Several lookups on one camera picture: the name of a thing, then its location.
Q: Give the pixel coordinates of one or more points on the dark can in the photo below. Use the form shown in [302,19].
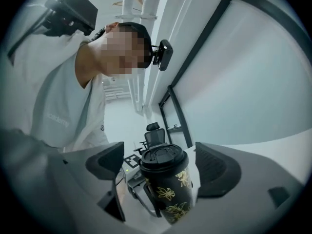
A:
[170,194]

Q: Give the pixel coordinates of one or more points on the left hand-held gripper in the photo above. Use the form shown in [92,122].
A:
[132,163]

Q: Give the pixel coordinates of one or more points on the black head-mounted camera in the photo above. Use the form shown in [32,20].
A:
[165,55]

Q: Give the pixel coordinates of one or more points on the white desk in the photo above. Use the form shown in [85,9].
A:
[280,142]

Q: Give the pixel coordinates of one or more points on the black chest-mounted device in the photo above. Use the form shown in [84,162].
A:
[73,11]

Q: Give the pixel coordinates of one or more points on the person's head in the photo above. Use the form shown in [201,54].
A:
[117,50]

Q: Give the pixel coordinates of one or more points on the person's white shirt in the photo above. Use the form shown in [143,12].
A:
[56,94]

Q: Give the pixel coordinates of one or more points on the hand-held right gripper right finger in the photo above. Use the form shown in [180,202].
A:
[219,172]

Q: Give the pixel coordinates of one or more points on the black framed window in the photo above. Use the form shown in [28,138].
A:
[243,69]

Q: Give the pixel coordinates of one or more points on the black mesh office chair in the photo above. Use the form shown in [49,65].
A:
[154,136]

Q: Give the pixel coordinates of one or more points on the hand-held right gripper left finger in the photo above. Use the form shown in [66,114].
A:
[104,160]

